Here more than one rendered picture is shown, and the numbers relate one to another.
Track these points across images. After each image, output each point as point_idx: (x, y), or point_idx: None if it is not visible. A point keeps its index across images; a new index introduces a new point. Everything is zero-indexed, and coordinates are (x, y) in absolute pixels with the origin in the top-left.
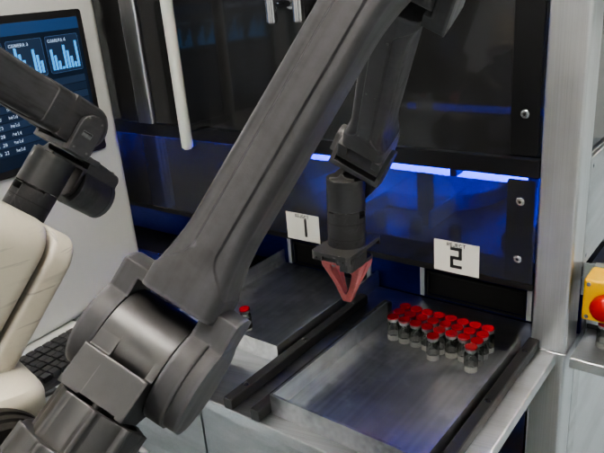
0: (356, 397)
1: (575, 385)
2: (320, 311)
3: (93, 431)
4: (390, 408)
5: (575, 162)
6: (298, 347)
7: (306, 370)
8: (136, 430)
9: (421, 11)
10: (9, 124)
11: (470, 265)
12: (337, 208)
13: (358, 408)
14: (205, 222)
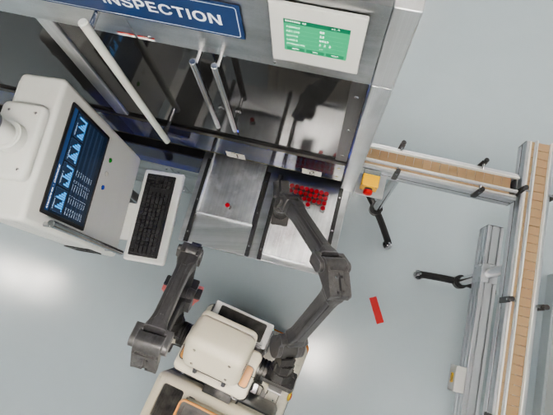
0: (287, 237)
1: None
2: (253, 185)
3: (290, 370)
4: (300, 240)
5: (360, 166)
6: (257, 218)
7: (267, 235)
8: None
9: None
10: (83, 181)
11: (318, 174)
12: (280, 215)
13: (290, 243)
14: (300, 338)
